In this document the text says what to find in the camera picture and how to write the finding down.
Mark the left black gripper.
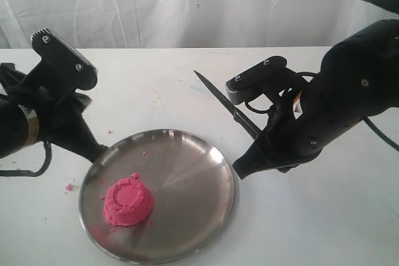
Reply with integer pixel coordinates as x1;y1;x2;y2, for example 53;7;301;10
18;69;108;163

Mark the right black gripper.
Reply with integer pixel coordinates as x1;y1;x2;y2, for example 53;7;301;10
233;91;324;179

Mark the black kitchen knife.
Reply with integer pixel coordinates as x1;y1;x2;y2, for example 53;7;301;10
194;70;261;140

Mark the pink sand mound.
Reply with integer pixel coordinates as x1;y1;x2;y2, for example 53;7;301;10
103;173;155;227

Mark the round steel plate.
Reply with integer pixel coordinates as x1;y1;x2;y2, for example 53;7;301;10
79;129;236;265

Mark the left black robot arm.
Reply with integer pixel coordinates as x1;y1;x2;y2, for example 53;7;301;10
1;62;108;163

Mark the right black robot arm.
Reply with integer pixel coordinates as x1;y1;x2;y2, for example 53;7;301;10
226;19;398;178

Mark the pink sand crumb lump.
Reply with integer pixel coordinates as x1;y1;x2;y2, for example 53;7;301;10
65;183;74;191

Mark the white backdrop curtain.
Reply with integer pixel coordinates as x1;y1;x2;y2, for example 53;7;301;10
1;0;392;48

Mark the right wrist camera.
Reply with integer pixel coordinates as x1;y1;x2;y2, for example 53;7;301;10
226;55;294;105

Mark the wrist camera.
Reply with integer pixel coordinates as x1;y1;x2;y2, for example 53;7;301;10
31;28;98;95
226;55;294;105

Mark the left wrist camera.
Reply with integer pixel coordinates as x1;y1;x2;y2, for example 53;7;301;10
31;28;98;95

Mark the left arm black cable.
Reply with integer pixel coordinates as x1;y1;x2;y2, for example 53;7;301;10
0;140;52;178

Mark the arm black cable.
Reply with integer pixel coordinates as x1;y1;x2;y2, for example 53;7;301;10
361;116;399;151
0;140;52;178

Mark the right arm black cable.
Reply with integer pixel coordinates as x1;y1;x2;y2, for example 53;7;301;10
361;116;399;151

